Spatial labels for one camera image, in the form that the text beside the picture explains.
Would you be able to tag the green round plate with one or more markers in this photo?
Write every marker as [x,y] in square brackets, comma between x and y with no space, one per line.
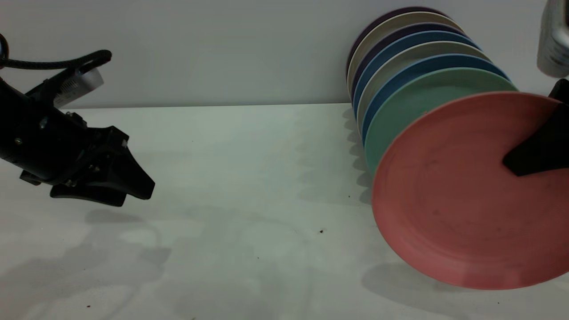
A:
[400,111]

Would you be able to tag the beige round plate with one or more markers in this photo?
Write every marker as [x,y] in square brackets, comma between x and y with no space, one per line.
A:
[391,66]
[378,33]

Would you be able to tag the pink round plate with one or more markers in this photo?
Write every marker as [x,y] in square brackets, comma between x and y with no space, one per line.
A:
[458,200]

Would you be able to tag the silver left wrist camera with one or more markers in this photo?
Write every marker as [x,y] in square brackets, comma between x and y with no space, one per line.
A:
[82,84]

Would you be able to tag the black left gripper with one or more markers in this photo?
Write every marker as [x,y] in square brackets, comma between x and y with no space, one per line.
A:
[49,142]

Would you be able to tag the dark purple round plate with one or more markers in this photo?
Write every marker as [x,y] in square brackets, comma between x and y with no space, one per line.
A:
[378,46]
[378,22]

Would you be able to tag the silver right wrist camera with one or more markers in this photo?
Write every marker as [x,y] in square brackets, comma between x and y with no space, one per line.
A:
[555,40]

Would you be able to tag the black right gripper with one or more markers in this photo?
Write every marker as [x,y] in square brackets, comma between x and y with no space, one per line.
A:
[562,93]

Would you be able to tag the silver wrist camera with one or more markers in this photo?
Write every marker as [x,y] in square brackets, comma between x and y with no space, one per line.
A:
[82,84]
[555,40]

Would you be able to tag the blue round plate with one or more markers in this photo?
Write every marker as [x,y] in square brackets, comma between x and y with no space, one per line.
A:
[402,80]
[386,53]

